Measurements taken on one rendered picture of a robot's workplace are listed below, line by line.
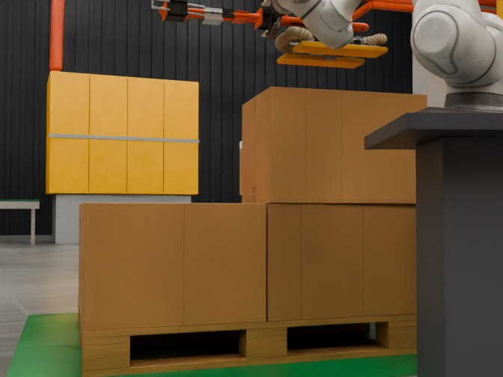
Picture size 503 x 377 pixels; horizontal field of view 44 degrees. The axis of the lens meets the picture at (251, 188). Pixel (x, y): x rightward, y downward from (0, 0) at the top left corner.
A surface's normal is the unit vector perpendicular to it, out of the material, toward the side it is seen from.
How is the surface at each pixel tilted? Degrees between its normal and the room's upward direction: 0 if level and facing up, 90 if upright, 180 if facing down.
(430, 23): 98
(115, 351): 90
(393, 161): 90
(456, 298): 90
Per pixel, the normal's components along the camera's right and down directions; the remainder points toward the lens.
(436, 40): -0.60, 0.06
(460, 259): 0.01, -0.03
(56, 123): 0.36, -0.03
